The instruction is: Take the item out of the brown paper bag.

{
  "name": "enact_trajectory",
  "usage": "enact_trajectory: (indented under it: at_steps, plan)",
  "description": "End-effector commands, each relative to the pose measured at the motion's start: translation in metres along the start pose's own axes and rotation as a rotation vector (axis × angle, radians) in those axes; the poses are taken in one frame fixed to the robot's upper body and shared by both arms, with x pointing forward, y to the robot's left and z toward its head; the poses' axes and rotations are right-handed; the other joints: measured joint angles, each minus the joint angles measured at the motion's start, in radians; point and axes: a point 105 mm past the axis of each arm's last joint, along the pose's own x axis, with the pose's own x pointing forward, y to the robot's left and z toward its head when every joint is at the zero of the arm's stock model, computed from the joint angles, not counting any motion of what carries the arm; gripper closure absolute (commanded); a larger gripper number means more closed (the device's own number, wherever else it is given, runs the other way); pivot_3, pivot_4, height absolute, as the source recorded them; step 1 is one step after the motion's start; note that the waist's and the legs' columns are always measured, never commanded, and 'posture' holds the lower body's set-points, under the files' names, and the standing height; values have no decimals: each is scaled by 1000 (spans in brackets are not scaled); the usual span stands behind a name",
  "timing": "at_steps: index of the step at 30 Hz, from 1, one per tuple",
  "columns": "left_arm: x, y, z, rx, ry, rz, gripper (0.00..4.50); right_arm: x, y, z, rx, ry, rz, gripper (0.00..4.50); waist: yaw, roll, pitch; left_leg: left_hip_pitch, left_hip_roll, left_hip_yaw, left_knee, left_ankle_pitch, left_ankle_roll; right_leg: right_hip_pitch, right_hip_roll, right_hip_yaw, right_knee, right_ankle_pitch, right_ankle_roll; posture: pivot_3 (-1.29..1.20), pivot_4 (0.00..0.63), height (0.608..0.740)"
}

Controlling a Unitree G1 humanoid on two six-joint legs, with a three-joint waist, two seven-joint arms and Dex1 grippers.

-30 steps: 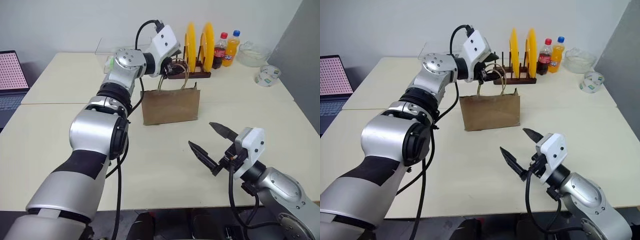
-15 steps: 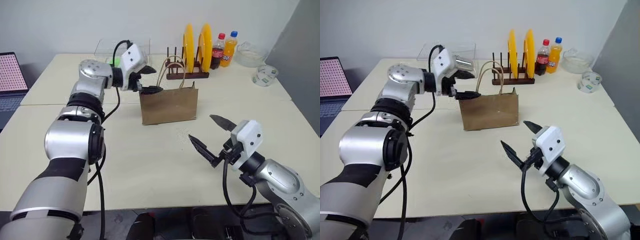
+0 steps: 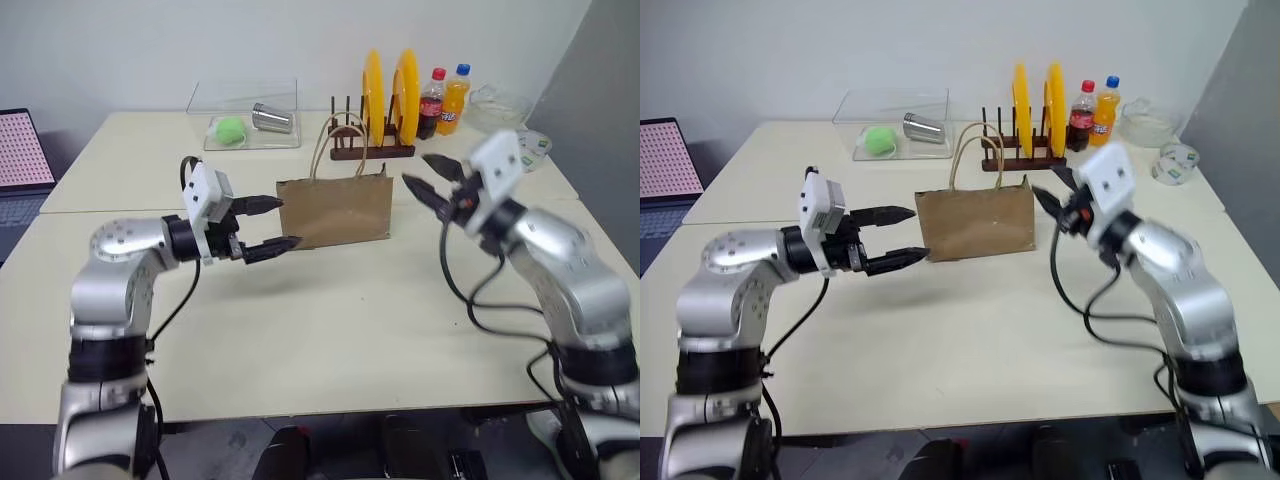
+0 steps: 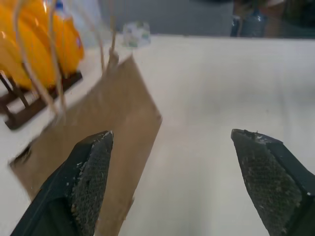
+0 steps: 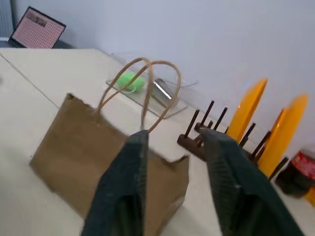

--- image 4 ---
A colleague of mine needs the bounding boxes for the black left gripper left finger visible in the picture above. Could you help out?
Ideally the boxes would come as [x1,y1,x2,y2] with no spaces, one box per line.
[9,130,114,236]

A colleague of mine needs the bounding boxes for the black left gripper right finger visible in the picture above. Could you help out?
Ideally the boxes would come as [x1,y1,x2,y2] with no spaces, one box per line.
[230,128,315,236]

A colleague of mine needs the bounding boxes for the brown paper bag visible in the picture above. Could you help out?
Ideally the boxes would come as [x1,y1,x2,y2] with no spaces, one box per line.
[9,0,163,236]

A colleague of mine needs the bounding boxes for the dark wooden rack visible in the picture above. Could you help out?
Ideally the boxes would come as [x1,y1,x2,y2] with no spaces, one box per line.
[0,70,83,130]

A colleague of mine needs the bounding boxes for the yellow bottles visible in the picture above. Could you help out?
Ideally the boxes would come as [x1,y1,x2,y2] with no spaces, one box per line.
[0,0,85,90]

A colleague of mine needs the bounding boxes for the small white green packet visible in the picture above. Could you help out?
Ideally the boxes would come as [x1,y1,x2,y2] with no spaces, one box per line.
[122,21,151,49]

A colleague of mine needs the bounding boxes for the blue water jug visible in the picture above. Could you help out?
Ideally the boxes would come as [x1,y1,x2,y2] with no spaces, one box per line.
[242,7,268,37]

